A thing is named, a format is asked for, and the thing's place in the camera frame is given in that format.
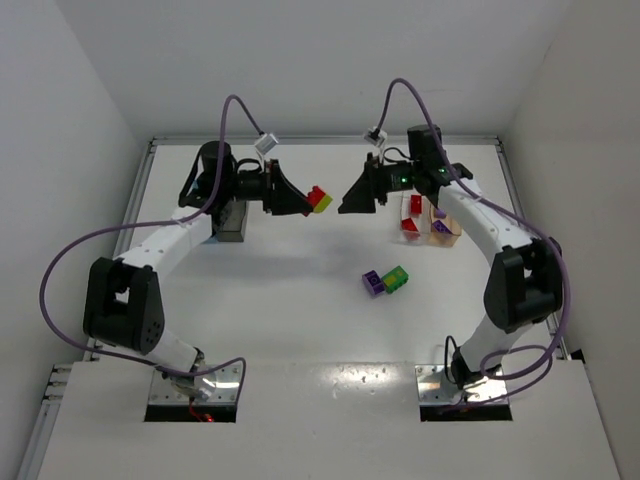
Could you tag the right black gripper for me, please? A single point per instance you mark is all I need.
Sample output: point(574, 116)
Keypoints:
point(374, 181)

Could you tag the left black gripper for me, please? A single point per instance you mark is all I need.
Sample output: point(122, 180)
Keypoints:
point(272, 187)

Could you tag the red lego brick stack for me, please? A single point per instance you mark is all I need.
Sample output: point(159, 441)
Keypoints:
point(313, 193)

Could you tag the lime lego plate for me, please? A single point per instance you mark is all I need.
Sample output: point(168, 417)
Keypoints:
point(321, 203)

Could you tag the red rounded lego brick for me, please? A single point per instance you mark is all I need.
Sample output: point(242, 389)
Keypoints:
point(408, 225)

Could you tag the small purple lego piece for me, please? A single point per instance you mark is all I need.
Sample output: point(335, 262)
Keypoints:
point(440, 227)

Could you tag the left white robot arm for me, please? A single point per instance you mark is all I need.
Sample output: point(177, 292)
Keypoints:
point(124, 306)

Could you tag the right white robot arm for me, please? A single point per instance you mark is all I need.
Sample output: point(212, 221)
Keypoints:
point(524, 285)

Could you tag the clear plastic container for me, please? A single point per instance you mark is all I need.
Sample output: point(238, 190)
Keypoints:
point(412, 238)

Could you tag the dark grey container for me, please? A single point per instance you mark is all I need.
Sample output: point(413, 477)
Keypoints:
point(229, 226)

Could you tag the purple lego brick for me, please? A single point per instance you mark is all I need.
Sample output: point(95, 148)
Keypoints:
point(373, 283)

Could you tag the green lego brick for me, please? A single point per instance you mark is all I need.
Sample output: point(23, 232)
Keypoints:
point(394, 279)

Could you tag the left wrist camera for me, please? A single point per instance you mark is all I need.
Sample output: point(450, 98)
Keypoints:
point(265, 143)

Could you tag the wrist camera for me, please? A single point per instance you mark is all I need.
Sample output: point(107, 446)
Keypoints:
point(376, 137)
point(265, 143)

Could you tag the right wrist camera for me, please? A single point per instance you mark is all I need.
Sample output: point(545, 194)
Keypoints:
point(376, 137)

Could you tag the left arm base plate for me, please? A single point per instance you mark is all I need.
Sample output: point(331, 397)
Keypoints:
point(216, 389)

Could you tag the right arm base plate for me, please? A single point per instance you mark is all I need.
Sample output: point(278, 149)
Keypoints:
point(435, 390)

